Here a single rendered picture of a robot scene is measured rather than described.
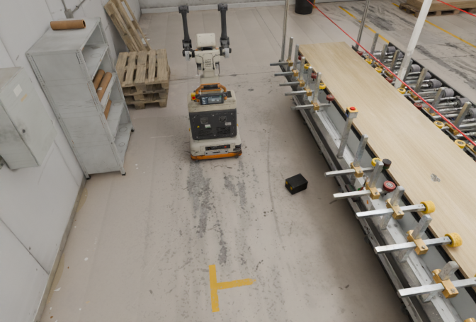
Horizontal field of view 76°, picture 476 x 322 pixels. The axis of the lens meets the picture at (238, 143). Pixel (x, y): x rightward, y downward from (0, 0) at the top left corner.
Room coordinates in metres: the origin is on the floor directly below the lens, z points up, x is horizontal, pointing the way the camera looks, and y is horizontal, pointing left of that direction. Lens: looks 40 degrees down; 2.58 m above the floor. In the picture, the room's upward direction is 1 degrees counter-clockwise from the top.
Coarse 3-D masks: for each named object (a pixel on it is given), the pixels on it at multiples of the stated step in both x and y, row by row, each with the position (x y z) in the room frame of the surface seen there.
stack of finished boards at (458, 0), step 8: (408, 0) 8.63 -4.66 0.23; (416, 0) 8.31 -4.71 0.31; (432, 0) 8.28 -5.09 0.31; (440, 0) 8.26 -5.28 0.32; (448, 0) 8.24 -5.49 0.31; (456, 0) 8.23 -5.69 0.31; (464, 0) 8.21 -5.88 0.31; (472, 0) 8.20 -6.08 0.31; (432, 8) 7.98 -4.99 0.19; (440, 8) 8.01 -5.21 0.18; (448, 8) 8.06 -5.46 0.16; (456, 8) 8.09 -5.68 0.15
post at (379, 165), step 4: (376, 164) 1.52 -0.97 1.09; (380, 164) 1.49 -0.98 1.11; (376, 168) 1.50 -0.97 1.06; (380, 168) 1.49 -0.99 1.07; (376, 172) 1.49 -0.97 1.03; (372, 176) 1.51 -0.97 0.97; (376, 176) 1.49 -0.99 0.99; (372, 180) 1.50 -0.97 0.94; (376, 180) 1.50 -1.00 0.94; (368, 184) 1.52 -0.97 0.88; (372, 184) 1.49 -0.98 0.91; (368, 196) 1.49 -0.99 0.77
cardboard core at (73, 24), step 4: (72, 20) 3.07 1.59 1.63; (76, 20) 3.07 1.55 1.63; (80, 20) 3.07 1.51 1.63; (52, 24) 3.01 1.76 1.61; (56, 24) 3.01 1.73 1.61; (60, 24) 3.02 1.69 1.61; (64, 24) 3.02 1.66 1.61; (68, 24) 3.02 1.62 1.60; (72, 24) 3.03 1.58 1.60; (76, 24) 3.03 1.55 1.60; (80, 24) 3.04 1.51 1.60; (84, 24) 3.10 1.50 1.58; (52, 28) 3.00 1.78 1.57; (56, 28) 3.01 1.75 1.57; (60, 28) 3.02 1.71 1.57; (64, 28) 3.02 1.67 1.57; (68, 28) 3.03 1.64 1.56; (72, 28) 3.04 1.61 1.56
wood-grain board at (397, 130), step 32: (320, 64) 3.49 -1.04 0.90; (352, 64) 3.47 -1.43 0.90; (352, 96) 2.72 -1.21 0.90; (384, 96) 2.71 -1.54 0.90; (384, 128) 2.17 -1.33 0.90; (416, 128) 2.16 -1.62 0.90; (416, 160) 1.74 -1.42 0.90; (448, 160) 1.74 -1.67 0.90; (416, 192) 1.41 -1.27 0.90; (448, 192) 1.40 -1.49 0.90; (448, 224) 1.14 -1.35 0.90
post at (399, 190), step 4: (396, 188) 1.27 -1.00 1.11; (400, 188) 1.25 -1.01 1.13; (396, 192) 1.26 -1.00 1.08; (400, 192) 1.25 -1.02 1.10; (392, 196) 1.27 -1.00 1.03; (396, 196) 1.25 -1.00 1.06; (400, 196) 1.25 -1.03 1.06; (392, 200) 1.26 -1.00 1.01; (396, 200) 1.25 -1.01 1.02; (392, 204) 1.25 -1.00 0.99; (396, 204) 1.25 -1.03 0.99; (384, 216) 1.27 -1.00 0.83; (388, 216) 1.24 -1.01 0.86; (384, 220) 1.25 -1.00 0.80; (388, 220) 1.25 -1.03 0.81; (380, 224) 1.26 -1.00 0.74; (384, 224) 1.24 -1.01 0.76
